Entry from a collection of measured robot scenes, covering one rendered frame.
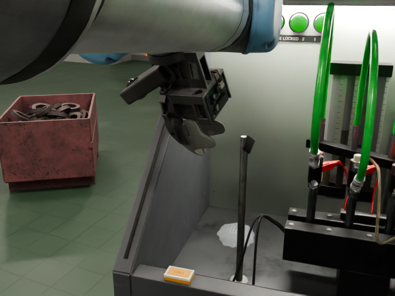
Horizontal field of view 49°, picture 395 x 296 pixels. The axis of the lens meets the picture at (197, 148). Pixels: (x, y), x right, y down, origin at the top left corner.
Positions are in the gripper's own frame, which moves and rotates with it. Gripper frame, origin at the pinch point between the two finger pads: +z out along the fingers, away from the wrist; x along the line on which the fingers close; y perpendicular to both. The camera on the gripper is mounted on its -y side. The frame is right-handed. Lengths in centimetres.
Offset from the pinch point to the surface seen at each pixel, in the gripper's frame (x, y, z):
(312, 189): 15.5, 12.4, 23.9
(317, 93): 11.5, 17.7, -4.2
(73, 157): 103, -210, 135
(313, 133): 8.6, 17.3, 1.8
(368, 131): 12.1, 25.1, 3.4
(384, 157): 31.9, 23.4, 28.2
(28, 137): 93, -231, 109
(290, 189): 34, -2, 47
